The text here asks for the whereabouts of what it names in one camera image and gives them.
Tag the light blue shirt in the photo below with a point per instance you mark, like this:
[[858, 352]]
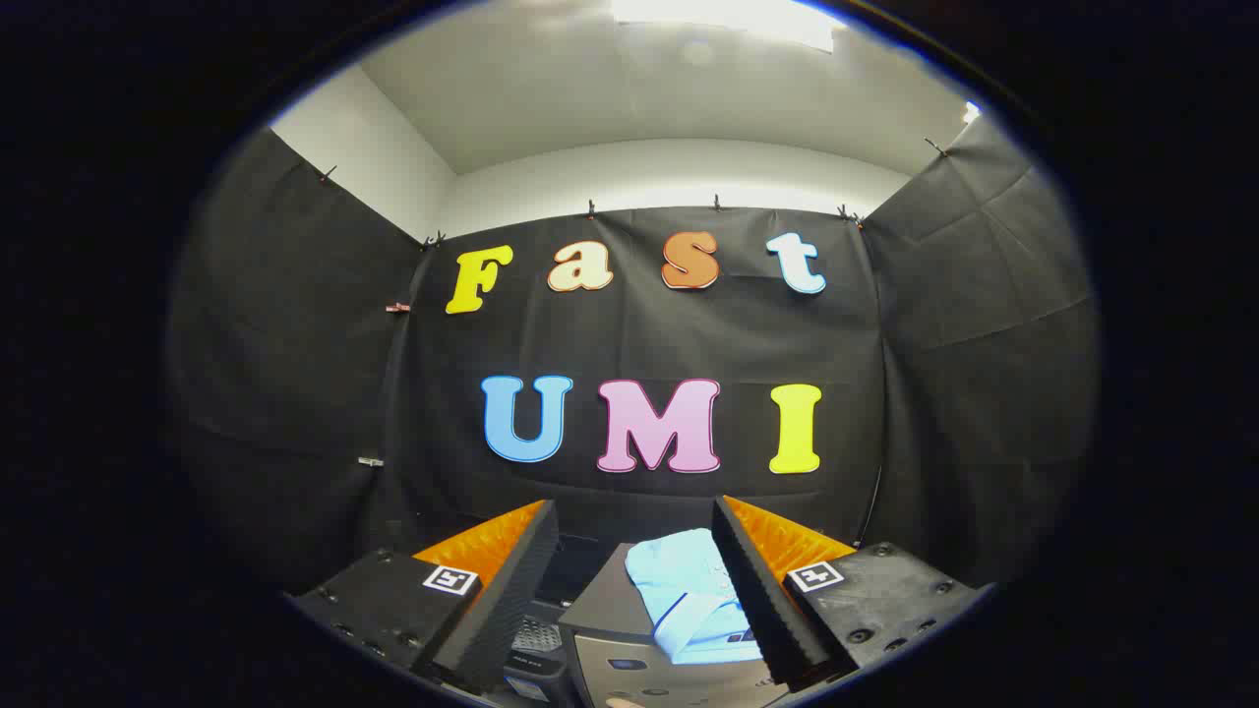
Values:
[[679, 580]]

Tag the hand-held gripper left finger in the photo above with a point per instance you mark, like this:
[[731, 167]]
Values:
[[511, 590]]

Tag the grey washing machine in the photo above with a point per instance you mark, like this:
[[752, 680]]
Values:
[[536, 639]]

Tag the grey cabinet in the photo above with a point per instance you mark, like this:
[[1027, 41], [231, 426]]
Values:
[[600, 600]]

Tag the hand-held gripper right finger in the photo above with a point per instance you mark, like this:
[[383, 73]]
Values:
[[757, 590]]

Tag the black backdrop cloth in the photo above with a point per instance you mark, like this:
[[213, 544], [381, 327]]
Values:
[[639, 334]]

